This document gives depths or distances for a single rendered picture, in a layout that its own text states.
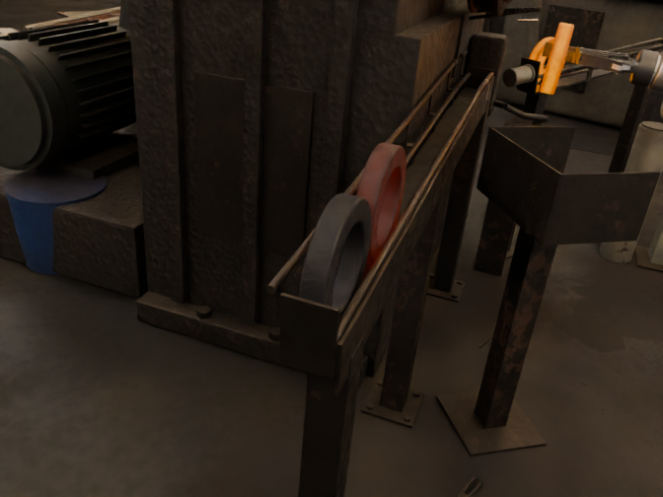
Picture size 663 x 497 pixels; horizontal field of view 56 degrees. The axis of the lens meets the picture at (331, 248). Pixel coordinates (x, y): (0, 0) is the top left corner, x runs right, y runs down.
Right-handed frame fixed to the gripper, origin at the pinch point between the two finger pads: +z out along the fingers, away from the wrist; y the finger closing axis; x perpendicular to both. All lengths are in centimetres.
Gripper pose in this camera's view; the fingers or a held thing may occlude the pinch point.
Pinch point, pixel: (559, 51)
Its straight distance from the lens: 157.5
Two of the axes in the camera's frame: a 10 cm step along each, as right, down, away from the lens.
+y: 3.5, -4.2, 8.4
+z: -9.3, -2.7, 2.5
